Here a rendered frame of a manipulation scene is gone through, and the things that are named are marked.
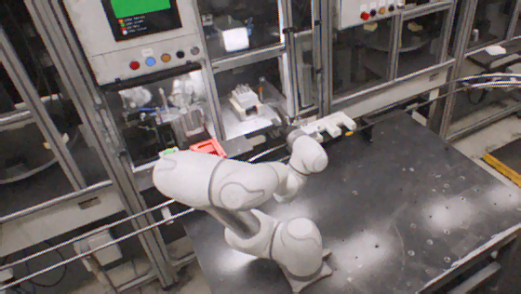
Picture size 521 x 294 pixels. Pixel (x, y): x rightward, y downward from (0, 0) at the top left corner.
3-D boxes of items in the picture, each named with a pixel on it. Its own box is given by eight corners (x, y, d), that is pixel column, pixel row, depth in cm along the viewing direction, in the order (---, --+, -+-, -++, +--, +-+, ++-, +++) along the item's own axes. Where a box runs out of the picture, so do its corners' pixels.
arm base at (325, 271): (341, 269, 167) (341, 261, 164) (295, 296, 158) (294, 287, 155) (319, 239, 179) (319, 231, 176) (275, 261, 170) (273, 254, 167)
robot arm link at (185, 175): (276, 264, 164) (229, 252, 169) (287, 226, 171) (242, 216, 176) (204, 203, 97) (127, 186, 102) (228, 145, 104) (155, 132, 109)
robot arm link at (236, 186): (282, 161, 111) (238, 153, 114) (255, 176, 94) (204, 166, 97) (277, 206, 113) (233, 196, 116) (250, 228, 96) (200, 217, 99)
